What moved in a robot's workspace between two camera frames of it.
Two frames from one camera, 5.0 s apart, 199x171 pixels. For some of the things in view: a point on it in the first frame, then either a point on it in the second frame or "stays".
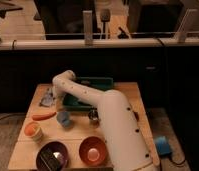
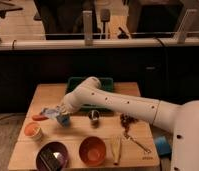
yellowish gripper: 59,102 → 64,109
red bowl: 92,150 stays
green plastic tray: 101,83 stays
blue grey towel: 47,99 → 50,113
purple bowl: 52,156 stays
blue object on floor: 163,146 stays
